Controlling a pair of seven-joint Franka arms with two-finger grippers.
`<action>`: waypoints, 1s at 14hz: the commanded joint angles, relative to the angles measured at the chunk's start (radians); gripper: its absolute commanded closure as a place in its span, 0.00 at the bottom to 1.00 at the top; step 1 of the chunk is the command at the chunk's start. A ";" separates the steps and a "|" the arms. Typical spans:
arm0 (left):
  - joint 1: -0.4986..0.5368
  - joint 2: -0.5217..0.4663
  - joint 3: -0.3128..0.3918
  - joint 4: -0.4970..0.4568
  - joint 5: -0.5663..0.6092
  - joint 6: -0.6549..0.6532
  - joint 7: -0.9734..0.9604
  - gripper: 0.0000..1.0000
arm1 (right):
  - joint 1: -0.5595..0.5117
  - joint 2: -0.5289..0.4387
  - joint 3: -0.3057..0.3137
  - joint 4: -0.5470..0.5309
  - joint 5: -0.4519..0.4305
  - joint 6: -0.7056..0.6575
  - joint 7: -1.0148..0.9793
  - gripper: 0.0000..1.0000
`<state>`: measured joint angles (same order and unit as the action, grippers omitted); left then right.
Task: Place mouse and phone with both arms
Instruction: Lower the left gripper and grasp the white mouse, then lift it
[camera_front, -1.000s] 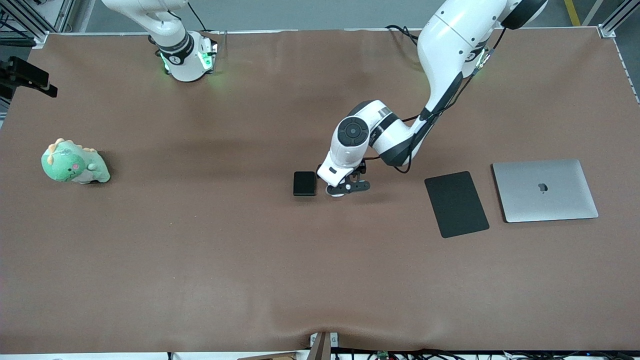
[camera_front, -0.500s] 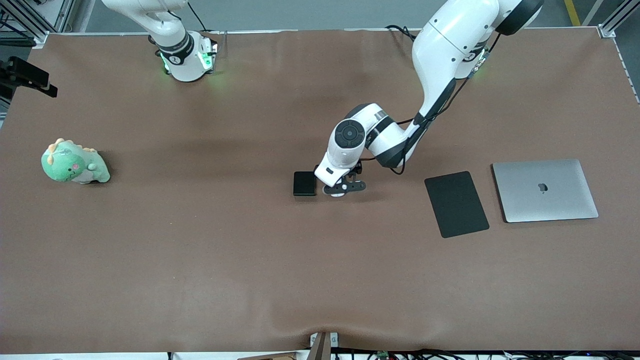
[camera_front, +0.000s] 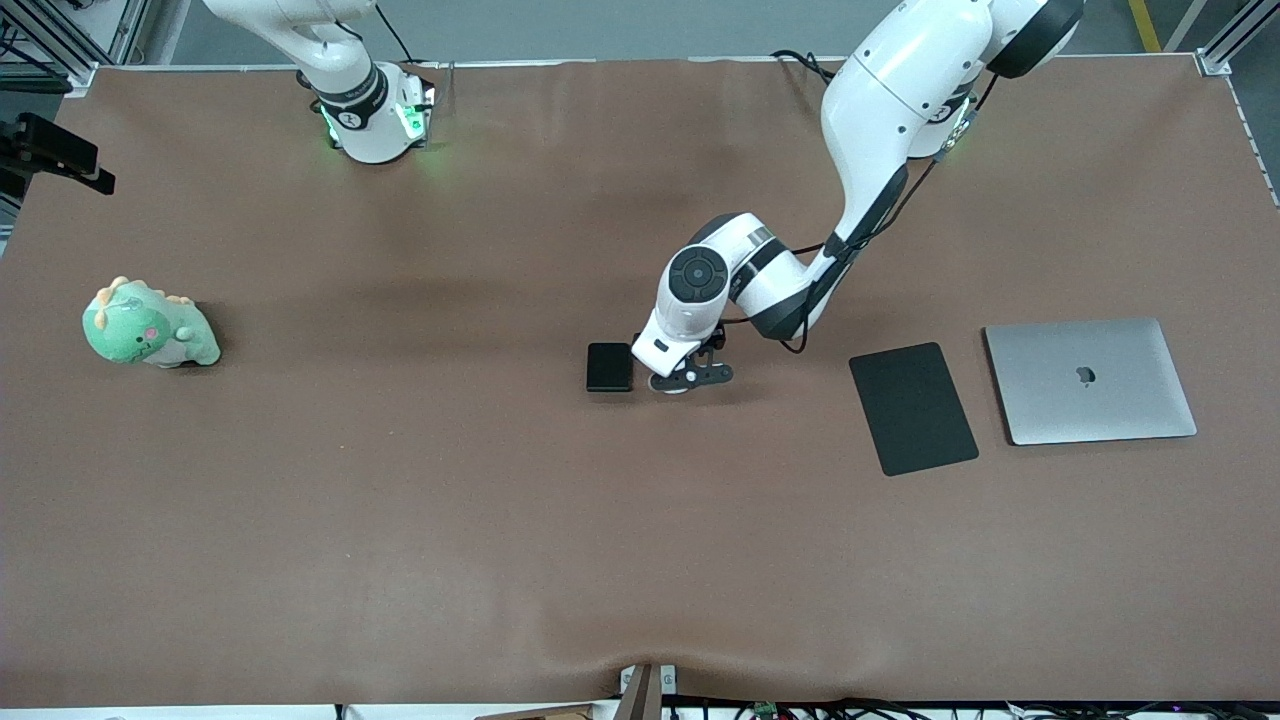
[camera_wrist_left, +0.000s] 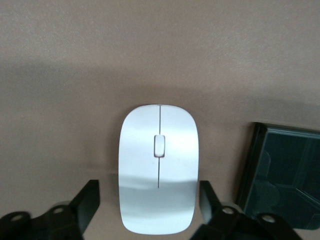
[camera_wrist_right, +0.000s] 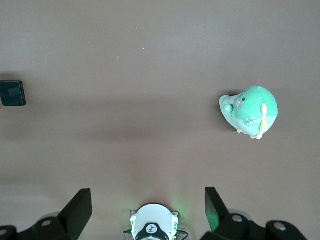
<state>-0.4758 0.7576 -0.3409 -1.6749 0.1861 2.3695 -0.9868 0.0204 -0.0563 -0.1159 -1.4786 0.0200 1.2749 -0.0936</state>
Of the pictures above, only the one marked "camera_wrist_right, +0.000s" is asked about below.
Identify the black phone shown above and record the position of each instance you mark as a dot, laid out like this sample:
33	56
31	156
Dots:
12	93

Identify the green dinosaur plush toy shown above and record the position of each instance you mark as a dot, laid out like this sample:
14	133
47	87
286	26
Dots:
250	110

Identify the brown table cover mat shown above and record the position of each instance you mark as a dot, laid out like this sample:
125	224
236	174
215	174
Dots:
150	100

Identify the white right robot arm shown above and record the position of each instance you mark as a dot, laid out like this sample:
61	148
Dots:
153	220

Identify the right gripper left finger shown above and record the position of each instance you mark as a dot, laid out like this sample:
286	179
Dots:
75	215

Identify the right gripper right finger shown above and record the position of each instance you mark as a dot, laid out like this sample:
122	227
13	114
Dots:
217	215

